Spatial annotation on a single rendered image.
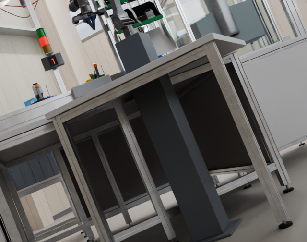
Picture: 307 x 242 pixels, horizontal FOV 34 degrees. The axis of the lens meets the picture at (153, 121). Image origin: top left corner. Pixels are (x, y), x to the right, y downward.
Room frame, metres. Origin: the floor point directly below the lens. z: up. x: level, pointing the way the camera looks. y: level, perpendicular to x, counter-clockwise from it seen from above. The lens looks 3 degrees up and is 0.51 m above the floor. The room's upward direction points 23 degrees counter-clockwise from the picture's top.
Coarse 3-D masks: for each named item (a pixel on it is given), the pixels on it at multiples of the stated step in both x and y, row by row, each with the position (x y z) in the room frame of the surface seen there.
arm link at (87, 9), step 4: (80, 4) 2.66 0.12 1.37; (84, 4) 2.66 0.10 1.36; (88, 4) 2.66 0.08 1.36; (80, 8) 2.67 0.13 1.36; (84, 8) 2.66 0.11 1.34; (88, 8) 2.66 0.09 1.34; (100, 8) 2.68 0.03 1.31; (104, 8) 2.68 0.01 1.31; (84, 12) 2.65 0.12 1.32; (88, 12) 2.66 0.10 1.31; (92, 12) 2.68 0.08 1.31; (100, 12) 2.70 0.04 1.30; (104, 12) 2.70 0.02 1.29; (76, 16) 2.64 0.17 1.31; (80, 16) 2.67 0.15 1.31; (88, 16) 2.68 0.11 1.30; (72, 20) 2.65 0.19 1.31; (76, 20) 2.64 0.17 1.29
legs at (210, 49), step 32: (160, 96) 2.41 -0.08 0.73; (224, 96) 2.10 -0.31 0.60; (64, 128) 2.39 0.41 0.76; (160, 128) 2.43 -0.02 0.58; (160, 160) 2.46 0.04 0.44; (192, 160) 2.40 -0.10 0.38; (256, 160) 2.10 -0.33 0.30; (192, 192) 2.42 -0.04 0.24; (96, 224) 2.40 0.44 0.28; (192, 224) 2.45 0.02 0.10; (224, 224) 2.47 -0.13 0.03; (288, 224) 2.08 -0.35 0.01
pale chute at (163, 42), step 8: (144, 32) 3.06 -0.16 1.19; (152, 32) 3.04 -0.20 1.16; (160, 32) 3.02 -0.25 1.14; (168, 32) 2.93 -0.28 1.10; (152, 40) 2.98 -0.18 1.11; (160, 40) 2.97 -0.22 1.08; (168, 40) 2.95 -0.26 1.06; (160, 48) 2.91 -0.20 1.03; (168, 48) 2.89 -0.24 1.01; (176, 48) 2.88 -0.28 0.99
